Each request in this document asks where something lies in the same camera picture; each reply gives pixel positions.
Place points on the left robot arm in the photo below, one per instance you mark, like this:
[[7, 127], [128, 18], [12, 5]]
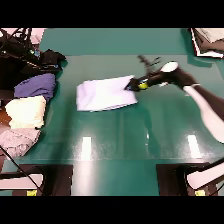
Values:
[[23, 181]]

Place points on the black garment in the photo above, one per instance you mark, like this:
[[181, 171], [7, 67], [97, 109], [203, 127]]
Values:
[[51, 58]]

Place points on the cream garment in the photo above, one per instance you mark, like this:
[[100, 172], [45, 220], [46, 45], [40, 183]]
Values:
[[26, 112]]

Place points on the blue garment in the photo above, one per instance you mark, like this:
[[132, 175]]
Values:
[[36, 85]]

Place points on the grey garment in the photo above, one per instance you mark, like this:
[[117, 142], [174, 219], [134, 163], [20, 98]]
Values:
[[18, 139]]

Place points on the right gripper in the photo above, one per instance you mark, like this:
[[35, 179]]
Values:
[[141, 84]]

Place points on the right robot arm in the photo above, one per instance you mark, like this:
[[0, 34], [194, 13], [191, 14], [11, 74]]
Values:
[[210, 113]]

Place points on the dark folded garment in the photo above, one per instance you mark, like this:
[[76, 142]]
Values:
[[208, 45]]

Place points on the white shirt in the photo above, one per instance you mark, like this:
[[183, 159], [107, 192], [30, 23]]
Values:
[[105, 94]]

